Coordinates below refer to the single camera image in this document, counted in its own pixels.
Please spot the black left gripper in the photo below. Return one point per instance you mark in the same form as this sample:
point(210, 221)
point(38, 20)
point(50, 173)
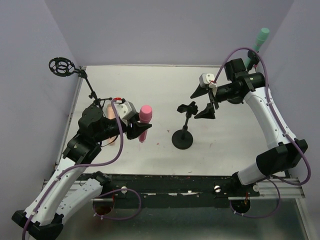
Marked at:
point(130, 129)

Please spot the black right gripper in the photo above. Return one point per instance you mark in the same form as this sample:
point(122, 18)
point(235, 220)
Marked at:
point(213, 97)

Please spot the pink toy microphone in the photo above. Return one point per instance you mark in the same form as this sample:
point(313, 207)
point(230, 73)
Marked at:
point(145, 116)

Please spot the black round-base clamp stand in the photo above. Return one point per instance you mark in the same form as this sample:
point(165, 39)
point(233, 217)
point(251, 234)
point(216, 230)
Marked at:
point(182, 139)

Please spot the mint green toy microphone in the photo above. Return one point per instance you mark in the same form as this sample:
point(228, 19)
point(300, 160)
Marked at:
point(259, 41)

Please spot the black round-base clip mic stand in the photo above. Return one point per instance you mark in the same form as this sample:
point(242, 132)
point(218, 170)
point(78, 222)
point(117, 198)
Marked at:
point(253, 60)

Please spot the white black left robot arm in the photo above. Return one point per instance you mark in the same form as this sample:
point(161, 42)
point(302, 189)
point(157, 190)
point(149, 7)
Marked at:
point(45, 217)

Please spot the black robot base mounting bar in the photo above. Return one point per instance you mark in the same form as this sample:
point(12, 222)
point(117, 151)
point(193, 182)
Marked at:
point(170, 191)

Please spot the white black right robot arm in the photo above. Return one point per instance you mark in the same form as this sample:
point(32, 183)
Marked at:
point(284, 148)

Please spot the beige toy microphone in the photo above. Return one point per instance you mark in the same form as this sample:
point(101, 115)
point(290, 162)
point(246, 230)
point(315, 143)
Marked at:
point(111, 116)

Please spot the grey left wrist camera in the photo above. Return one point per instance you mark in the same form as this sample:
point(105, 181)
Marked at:
point(125, 110)

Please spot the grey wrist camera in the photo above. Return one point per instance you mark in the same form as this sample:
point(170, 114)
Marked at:
point(207, 80)
point(125, 110)

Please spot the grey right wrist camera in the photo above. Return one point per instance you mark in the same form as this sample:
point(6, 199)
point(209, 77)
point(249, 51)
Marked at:
point(207, 80)

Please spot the aluminium extrusion rail frame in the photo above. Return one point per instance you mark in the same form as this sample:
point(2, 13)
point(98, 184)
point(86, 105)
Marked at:
point(221, 147)

